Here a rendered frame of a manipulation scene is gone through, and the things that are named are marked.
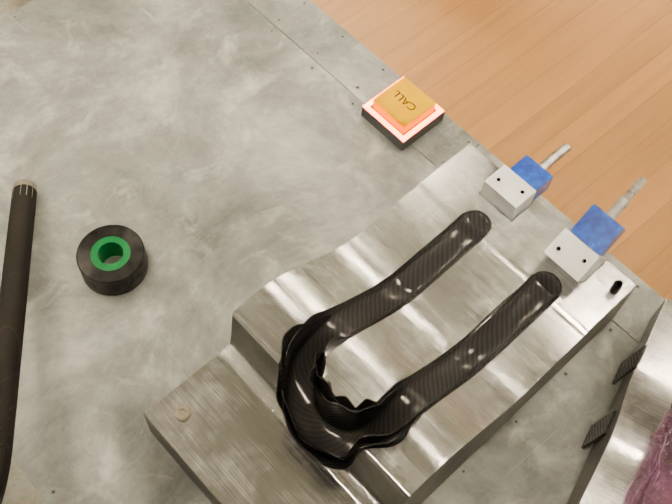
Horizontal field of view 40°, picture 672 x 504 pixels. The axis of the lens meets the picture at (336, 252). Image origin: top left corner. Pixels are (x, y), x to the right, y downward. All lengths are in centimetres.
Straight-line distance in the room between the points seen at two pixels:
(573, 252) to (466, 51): 43
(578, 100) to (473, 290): 40
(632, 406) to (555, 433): 10
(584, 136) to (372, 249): 39
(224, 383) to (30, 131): 47
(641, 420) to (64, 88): 85
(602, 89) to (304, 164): 44
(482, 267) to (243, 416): 32
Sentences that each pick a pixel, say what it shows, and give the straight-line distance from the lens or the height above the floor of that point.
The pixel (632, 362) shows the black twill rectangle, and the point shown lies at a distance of 111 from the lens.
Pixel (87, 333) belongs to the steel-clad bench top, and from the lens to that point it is 113.
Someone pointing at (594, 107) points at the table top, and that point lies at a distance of 136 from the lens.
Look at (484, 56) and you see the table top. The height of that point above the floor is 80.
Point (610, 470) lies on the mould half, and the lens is 101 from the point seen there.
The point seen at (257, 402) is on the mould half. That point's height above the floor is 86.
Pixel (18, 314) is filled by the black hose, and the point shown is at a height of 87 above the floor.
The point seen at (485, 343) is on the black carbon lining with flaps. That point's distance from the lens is 104.
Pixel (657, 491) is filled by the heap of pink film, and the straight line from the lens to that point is 99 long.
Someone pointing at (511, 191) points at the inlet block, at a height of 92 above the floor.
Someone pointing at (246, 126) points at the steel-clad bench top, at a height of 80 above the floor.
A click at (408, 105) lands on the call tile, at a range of 125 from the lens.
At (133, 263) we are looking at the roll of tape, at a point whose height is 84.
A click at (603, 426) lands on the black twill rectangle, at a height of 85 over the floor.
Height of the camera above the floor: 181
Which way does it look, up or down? 61 degrees down
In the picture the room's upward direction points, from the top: 5 degrees clockwise
